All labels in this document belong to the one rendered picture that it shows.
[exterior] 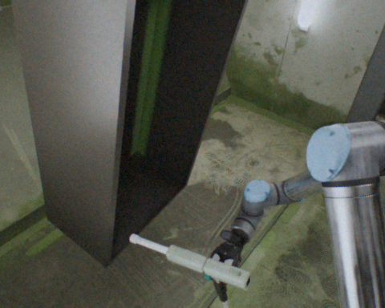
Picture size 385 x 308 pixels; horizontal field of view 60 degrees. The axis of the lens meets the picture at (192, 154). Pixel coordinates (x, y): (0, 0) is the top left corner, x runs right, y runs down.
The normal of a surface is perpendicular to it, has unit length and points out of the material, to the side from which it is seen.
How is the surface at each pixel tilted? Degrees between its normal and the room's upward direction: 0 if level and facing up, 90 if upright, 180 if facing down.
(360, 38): 90
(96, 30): 90
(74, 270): 0
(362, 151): 47
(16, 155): 57
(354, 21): 90
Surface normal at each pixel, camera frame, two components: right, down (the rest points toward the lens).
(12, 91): 0.68, -0.07
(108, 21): -0.55, 0.51
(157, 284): 0.04, -0.77
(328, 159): -0.98, -0.01
